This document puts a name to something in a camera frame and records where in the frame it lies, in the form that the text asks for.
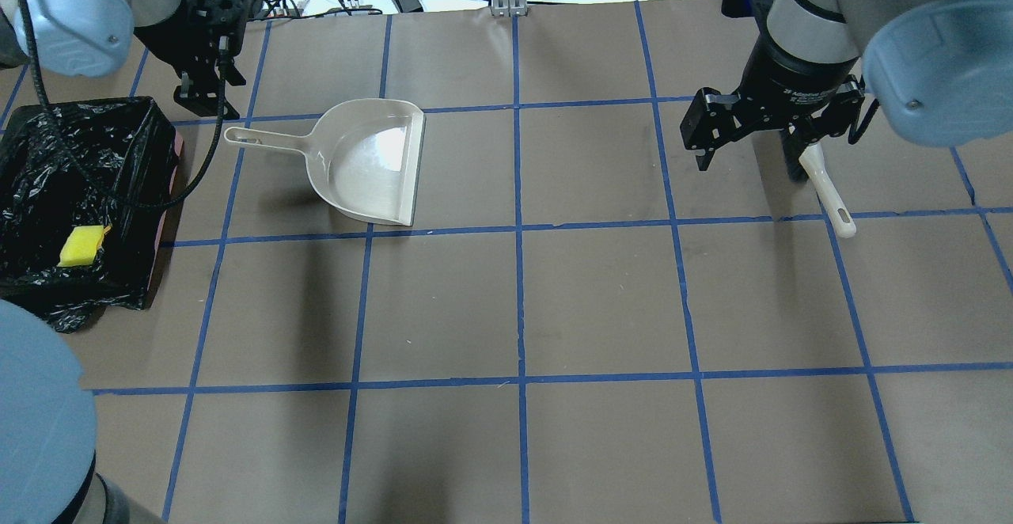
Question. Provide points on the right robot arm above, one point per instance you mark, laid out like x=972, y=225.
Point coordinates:
x=938, y=70

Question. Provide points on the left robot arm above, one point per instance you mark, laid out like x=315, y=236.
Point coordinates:
x=49, y=421

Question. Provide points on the beige dustpan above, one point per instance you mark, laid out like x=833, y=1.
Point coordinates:
x=362, y=157

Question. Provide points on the black lined trash bin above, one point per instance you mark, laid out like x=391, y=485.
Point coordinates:
x=130, y=147

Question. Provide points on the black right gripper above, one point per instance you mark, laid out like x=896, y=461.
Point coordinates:
x=791, y=73

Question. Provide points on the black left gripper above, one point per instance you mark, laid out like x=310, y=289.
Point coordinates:
x=176, y=32

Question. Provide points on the yellow green sponge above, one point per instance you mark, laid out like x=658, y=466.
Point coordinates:
x=82, y=246

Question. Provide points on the beige hand brush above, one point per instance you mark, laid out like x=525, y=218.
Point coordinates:
x=805, y=161

